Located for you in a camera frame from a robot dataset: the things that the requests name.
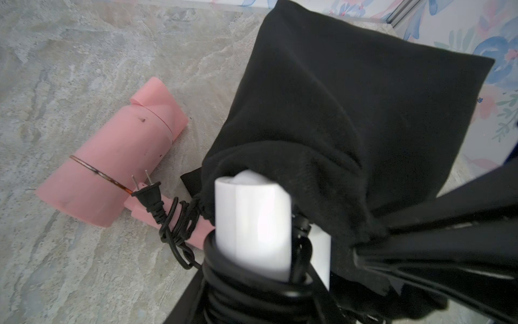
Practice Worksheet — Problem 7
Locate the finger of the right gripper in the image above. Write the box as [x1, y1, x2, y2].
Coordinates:
[353, 159, 517, 323]

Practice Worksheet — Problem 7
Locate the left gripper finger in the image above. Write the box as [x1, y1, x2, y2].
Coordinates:
[163, 269, 206, 324]

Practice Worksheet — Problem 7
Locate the white hair dryer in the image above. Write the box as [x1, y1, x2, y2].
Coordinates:
[201, 169, 333, 324]

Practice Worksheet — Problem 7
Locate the pink hair dryer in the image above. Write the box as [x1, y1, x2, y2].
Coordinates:
[36, 77, 213, 269]

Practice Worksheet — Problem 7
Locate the plain black pouch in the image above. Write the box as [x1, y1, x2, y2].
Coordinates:
[192, 1, 494, 321]

